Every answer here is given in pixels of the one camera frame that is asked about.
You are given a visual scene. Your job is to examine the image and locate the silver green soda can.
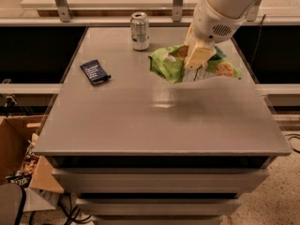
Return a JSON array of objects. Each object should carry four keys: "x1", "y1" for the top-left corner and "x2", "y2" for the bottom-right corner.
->
[{"x1": 130, "y1": 11, "x2": 150, "y2": 51}]

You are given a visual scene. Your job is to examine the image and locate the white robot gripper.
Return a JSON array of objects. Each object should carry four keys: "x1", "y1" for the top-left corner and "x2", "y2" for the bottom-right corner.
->
[{"x1": 184, "y1": 0, "x2": 244, "y2": 69}]

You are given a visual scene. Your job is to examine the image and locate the dark blue rxbar wrapper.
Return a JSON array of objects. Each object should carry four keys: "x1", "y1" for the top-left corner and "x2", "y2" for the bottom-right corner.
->
[{"x1": 81, "y1": 60, "x2": 112, "y2": 85}]

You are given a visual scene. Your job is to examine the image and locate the black floor cables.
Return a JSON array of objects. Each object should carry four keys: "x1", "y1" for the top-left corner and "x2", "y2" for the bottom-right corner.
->
[{"x1": 28, "y1": 193, "x2": 94, "y2": 225}]

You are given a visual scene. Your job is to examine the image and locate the brown cardboard box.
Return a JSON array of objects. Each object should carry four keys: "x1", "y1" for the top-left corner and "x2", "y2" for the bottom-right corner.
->
[{"x1": 0, "y1": 115, "x2": 64, "y2": 193}]

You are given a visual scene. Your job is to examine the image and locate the green rice chip bag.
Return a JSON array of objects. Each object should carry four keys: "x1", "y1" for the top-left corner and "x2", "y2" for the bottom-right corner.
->
[{"x1": 149, "y1": 45, "x2": 242, "y2": 83}]

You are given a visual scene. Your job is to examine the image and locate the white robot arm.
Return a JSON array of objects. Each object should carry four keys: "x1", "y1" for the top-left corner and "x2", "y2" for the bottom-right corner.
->
[{"x1": 184, "y1": 0, "x2": 262, "y2": 69}]

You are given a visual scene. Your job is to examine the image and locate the metal rail frame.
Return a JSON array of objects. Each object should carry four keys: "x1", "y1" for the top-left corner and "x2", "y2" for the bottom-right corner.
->
[{"x1": 0, "y1": 0, "x2": 300, "y2": 24}]

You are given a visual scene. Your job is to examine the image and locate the grey drawer cabinet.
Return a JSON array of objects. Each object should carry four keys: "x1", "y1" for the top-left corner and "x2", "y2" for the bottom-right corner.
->
[{"x1": 36, "y1": 28, "x2": 291, "y2": 225}]

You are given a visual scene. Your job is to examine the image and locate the snack packages in box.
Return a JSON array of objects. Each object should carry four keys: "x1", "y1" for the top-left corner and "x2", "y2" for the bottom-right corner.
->
[{"x1": 6, "y1": 133, "x2": 39, "y2": 188}]

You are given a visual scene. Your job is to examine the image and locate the black cable right floor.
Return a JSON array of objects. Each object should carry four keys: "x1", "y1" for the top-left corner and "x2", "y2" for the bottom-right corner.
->
[{"x1": 283, "y1": 132, "x2": 300, "y2": 155}]

